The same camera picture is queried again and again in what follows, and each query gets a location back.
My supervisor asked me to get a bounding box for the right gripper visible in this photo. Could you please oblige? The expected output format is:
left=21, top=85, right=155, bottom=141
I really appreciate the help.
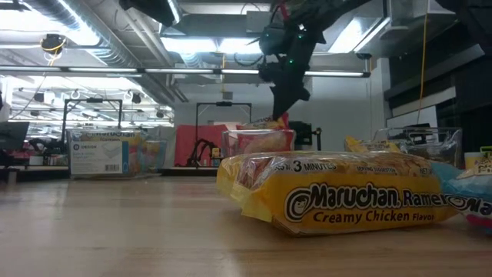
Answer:
left=258, top=22, right=327, bottom=121

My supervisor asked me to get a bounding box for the red Maruchan ramen pack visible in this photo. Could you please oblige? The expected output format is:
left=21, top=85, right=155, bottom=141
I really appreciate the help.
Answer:
left=230, top=130, right=295, bottom=155
left=235, top=112, right=291, bottom=132

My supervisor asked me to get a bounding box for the yellow Maruchan ramen pack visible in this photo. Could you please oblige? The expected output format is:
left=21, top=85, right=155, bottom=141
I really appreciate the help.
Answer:
left=344, top=135, right=403, bottom=154
left=216, top=151, right=459, bottom=236

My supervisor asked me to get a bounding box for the clear plastic bin white label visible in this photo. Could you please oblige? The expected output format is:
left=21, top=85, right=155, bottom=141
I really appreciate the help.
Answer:
left=65, top=128, right=169, bottom=181

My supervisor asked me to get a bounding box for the blue Maruchan ramen pack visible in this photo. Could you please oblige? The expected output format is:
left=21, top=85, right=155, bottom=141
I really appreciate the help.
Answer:
left=430, top=152, right=492, bottom=235
left=78, top=129, right=149, bottom=175

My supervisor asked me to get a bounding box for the red fabric panel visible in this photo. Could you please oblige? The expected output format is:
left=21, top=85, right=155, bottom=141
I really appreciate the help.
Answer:
left=175, top=123, right=231, bottom=167

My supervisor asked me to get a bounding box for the long overhead light bar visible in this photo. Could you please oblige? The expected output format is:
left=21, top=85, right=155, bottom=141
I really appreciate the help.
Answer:
left=0, top=65, right=372, bottom=78

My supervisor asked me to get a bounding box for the white barcode label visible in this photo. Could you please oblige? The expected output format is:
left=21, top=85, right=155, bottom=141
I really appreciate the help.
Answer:
left=70, top=141, right=130, bottom=175

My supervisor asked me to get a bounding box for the dark computer monitor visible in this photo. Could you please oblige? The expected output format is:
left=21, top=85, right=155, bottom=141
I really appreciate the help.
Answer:
left=0, top=121, right=30, bottom=151

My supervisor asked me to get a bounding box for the black clamp mount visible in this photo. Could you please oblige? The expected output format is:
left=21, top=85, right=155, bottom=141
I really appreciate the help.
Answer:
left=288, top=121, right=323, bottom=152

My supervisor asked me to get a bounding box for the yellow extension cord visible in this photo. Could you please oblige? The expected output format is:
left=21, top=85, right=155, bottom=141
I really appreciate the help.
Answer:
left=417, top=0, right=430, bottom=113

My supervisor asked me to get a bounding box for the yellow black cord reel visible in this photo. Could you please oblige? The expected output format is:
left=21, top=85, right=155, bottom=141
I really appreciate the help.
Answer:
left=40, top=33, right=67, bottom=55

